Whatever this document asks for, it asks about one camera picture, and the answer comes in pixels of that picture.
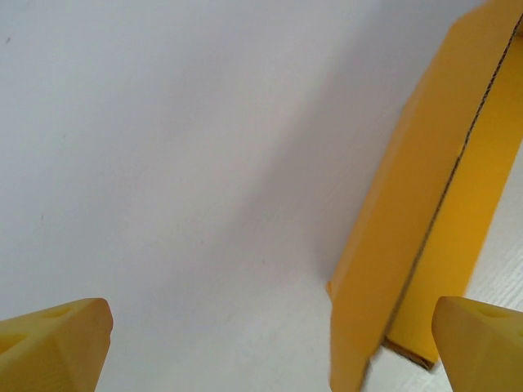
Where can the yellow cardboard box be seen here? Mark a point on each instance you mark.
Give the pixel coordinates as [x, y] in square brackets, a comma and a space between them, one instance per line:
[392, 204]

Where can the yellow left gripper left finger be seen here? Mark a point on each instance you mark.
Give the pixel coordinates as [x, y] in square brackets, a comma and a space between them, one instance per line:
[53, 347]

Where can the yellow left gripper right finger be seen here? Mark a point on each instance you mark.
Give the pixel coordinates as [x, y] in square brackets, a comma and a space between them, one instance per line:
[486, 351]

